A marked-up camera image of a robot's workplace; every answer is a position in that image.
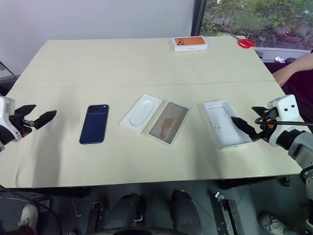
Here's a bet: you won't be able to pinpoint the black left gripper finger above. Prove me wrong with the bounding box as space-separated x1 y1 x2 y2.
14 104 37 121
33 110 58 130

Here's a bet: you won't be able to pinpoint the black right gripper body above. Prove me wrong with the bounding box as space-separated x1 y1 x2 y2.
254 108 280 142

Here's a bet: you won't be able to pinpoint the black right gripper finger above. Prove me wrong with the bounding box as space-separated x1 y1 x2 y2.
251 106 270 120
230 116 261 142

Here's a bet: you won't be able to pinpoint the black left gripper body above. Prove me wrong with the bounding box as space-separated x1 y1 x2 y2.
8 113 38 138

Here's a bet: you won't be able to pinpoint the white phone box base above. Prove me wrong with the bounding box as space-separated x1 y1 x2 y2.
203 98 252 150

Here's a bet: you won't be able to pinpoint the orange printed phone box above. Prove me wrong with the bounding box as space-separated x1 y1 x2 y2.
172 36 209 53

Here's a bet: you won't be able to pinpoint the white moulded box insert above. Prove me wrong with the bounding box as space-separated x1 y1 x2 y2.
119 94 164 135

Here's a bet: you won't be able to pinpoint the person's dark clothing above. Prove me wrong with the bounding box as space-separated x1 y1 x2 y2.
264 56 313 134

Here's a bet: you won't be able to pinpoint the dark blue smartphone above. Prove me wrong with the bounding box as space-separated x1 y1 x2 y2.
79 104 110 145

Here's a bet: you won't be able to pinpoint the dark window ledge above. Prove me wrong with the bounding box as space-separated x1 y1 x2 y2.
253 47 313 65

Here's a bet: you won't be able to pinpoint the white sneaker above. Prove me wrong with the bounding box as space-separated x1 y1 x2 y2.
259 212 298 235
19 204 39 229

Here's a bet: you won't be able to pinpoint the dark rounded shape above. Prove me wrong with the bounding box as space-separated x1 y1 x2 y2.
170 189 204 232

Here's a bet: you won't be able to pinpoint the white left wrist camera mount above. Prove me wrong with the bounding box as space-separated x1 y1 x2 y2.
0 96 22 153

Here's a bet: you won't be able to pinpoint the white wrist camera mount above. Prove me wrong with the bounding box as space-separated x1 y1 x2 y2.
267 95 304 148
0 96 22 153

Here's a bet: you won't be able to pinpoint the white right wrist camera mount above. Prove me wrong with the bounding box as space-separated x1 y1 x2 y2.
267 95 304 148

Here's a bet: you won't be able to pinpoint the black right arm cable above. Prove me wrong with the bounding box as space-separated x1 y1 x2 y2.
254 116 313 128

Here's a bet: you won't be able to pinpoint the black metal table frame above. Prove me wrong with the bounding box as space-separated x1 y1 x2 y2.
215 175 293 235

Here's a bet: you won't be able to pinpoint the red handled scissors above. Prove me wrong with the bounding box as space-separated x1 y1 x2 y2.
230 34 256 48

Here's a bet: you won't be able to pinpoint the dark window frame post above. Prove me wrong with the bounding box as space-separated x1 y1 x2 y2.
190 0 206 38

